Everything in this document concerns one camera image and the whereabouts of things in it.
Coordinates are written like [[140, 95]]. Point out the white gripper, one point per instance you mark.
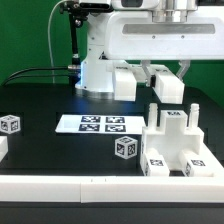
[[136, 35]]

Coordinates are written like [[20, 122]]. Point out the white chair seat block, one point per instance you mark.
[[168, 132]]

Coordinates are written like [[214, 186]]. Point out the small white tag cube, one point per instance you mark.
[[126, 147]]

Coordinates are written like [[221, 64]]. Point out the white chair back piece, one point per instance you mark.
[[125, 78]]

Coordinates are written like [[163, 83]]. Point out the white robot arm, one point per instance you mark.
[[96, 78]]

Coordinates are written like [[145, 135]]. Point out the white tag sheet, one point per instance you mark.
[[100, 124]]

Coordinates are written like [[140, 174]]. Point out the white tag cube far left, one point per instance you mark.
[[10, 124]]

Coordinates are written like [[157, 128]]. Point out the white block left edge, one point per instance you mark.
[[3, 147]]

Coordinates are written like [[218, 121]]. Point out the white right fence rail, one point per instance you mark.
[[213, 164]]

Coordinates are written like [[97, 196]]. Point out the white fence rail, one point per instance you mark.
[[87, 189], [213, 164]]

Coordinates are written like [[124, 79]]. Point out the white front fence rail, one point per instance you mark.
[[87, 189]]

